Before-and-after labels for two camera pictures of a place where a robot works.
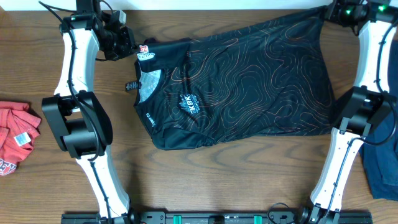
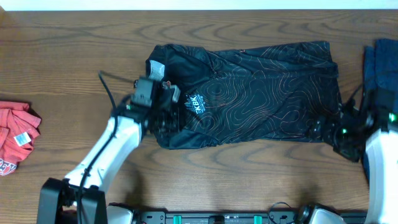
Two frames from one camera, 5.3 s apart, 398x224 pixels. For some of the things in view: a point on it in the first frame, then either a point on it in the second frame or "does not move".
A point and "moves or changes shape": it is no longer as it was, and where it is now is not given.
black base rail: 214,217 does not move
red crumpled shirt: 18,127 does not move
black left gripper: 129,45 → 175,126
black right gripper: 333,14 → 331,124
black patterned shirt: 271,78 moves or changes shape
